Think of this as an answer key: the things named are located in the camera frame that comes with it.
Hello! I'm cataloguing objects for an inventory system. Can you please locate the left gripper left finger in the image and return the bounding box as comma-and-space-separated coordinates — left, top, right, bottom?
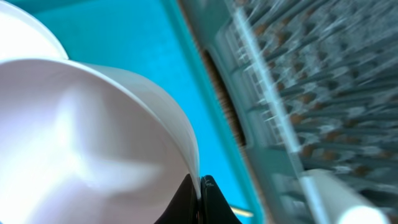
155, 174, 198, 224

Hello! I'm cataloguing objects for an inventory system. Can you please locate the white cup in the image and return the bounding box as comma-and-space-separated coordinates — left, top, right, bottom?
299, 169, 390, 224

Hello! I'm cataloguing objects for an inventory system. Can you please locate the teal serving tray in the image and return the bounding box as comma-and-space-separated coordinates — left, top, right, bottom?
12, 0, 266, 223

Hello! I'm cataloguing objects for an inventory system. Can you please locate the pink bowl with rice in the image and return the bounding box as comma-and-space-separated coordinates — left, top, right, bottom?
1, 58, 201, 223

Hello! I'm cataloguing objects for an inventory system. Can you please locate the large pink plate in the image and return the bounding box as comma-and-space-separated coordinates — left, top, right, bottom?
1, 1, 68, 60

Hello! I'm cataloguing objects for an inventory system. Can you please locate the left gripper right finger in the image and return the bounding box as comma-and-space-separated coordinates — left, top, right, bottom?
200, 175, 241, 224

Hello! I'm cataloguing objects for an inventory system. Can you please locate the grey dishwasher rack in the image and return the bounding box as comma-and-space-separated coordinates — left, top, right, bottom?
181, 0, 397, 223

